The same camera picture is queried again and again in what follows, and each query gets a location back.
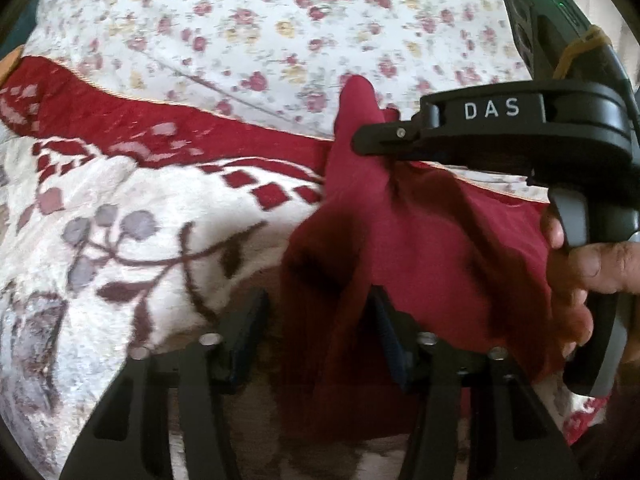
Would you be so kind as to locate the floral bed sheet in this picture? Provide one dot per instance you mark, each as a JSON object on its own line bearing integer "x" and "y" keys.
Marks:
{"x": 225, "y": 20}

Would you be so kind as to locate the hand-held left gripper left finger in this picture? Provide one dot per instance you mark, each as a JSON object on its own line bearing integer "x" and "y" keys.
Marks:
{"x": 245, "y": 332}

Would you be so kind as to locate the red and cream fleece blanket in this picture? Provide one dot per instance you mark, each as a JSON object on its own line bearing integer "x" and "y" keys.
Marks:
{"x": 125, "y": 200}

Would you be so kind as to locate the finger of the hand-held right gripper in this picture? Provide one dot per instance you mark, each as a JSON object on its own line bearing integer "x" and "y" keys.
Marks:
{"x": 385, "y": 137}

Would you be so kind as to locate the dark red garment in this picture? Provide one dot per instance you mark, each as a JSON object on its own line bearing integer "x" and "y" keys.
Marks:
{"x": 425, "y": 220}

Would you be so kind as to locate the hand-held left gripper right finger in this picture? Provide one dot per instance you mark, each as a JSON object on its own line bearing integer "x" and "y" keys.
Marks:
{"x": 391, "y": 342}

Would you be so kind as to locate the person's right hand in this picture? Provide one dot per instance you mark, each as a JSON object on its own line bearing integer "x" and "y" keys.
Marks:
{"x": 605, "y": 267}

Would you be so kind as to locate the orange cloth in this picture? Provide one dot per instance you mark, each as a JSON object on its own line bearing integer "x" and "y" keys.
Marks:
{"x": 10, "y": 65}

